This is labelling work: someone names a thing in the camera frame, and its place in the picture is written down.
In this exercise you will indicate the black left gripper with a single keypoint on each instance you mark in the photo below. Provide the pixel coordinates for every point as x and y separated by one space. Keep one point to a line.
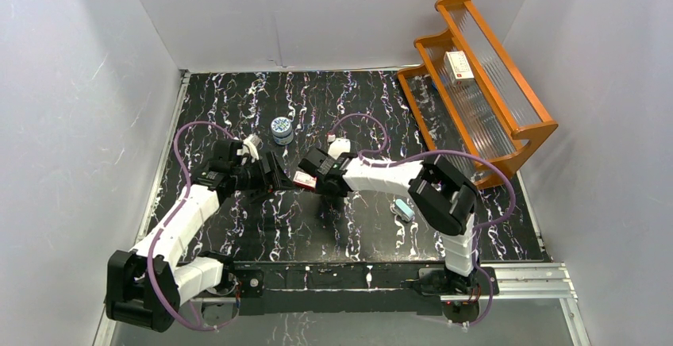
274 172

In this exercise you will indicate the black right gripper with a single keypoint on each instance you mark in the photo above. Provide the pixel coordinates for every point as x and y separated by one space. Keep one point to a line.
321 190

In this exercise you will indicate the white red staple box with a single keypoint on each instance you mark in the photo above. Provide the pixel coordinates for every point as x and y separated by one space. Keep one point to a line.
304 180

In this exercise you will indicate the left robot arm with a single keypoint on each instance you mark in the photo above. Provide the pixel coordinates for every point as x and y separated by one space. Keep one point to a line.
147 284

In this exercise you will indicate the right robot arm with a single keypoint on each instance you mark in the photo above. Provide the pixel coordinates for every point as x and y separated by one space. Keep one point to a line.
444 197

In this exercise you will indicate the blue white round tin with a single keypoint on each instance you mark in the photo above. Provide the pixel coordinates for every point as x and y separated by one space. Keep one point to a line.
282 130

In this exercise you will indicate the light blue eraser block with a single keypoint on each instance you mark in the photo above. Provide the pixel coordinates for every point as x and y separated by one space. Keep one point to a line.
402 210

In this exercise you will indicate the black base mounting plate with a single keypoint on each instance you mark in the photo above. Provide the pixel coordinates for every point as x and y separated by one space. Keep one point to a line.
353 287

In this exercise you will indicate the orange wooden shelf rack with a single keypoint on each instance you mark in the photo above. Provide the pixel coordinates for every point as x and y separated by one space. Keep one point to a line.
498 117

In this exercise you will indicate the white red box on shelf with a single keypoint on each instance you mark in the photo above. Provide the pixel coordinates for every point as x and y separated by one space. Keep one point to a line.
458 68

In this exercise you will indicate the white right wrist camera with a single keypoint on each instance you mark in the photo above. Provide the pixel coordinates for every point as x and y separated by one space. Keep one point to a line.
338 145

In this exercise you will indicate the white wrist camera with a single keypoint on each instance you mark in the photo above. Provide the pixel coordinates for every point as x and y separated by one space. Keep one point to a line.
338 145
250 149

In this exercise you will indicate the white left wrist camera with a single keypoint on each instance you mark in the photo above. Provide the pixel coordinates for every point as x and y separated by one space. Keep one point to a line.
250 149

